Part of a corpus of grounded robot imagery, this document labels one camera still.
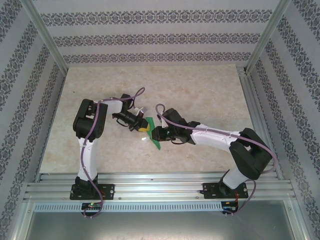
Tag left small circuit board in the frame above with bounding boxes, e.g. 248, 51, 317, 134
81, 202, 103, 210

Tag aluminium side rail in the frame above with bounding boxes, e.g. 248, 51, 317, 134
237, 66, 285, 180

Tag aluminium mounting rail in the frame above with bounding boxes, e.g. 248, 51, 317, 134
23, 172, 297, 201

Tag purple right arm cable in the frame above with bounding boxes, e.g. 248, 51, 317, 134
155, 103, 278, 216

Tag green square paper sheet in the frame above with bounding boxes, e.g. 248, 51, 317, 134
145, 116, 162, 151

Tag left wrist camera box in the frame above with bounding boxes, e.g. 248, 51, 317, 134
135, 106, 148, 118

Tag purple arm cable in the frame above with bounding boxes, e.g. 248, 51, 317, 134
81, 86, 146, 219
155, 103, 278, 216

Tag aluminium frame post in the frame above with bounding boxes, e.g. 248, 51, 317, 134
244, 0, 293, 75
21, 0, 70, 74

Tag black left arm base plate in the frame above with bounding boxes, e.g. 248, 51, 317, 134
69, 183, 116, 201

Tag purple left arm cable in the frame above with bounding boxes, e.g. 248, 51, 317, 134
81, 86, 146, 219

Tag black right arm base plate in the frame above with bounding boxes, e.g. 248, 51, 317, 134
202, 182, 249, 200

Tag slotted grey cable duct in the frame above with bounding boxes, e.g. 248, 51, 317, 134
33, 201, 225, 213

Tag grey metal sheet panel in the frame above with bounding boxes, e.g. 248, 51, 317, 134
24, 211, 301, 240

